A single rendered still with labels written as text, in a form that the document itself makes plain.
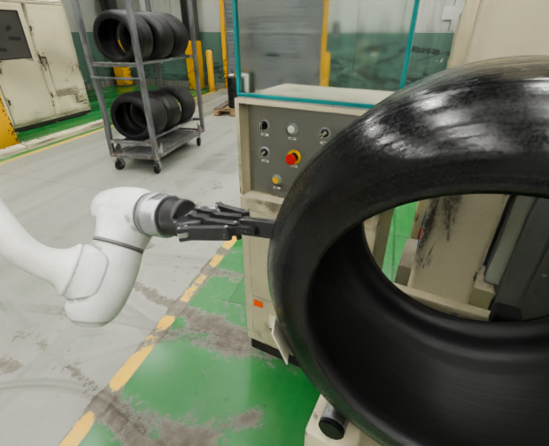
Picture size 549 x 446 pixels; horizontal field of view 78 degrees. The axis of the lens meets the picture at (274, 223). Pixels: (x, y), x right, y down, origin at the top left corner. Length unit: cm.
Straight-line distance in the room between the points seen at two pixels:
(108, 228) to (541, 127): 67
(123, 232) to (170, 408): 119
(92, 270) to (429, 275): 70
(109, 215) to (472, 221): 71
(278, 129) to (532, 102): 98
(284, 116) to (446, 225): 68
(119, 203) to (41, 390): 146
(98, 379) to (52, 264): 131
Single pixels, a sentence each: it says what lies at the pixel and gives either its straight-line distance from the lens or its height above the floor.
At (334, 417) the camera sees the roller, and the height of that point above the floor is 92.
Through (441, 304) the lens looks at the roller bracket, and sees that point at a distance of 85.
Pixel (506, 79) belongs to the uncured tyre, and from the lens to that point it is 36.
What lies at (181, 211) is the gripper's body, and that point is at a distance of 66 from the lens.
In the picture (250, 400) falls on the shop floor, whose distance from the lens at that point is 175.
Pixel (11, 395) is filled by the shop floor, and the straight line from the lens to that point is 214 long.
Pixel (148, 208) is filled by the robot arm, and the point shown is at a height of 118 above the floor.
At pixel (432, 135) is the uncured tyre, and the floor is 140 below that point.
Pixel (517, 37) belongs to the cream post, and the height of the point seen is 146.
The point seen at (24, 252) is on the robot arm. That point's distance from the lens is 74.
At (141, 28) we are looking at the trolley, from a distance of 405.
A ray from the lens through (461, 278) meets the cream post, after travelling 83.
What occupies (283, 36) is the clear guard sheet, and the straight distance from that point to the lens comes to 117.
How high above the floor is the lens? 147
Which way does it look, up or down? 30 degrees down
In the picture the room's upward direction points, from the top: straight up
